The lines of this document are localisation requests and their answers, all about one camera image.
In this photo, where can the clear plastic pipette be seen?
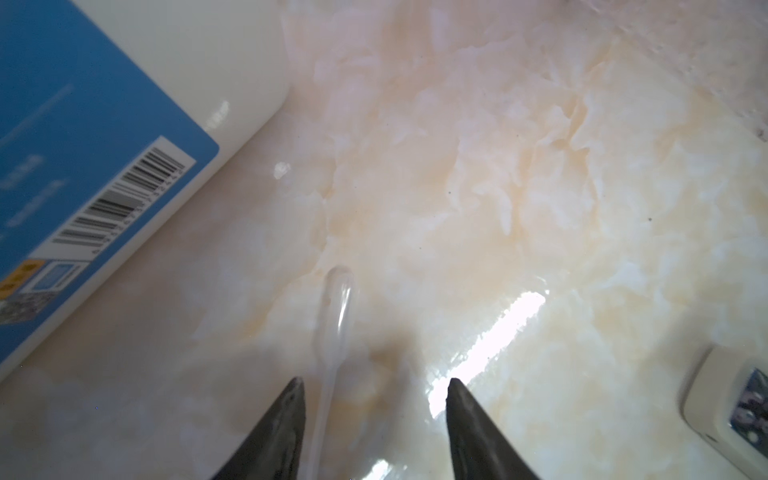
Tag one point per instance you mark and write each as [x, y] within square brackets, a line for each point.
[334, 320]

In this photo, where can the white plastic storage bin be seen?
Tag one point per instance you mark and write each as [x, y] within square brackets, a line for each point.
[113, 114]

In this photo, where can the light blue rectangular case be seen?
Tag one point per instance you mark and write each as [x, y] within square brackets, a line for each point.
[726, 405]

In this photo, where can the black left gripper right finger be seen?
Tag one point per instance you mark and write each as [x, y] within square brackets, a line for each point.
[478, 448]

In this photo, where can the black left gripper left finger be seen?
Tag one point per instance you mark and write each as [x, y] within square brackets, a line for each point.
[272, 449]

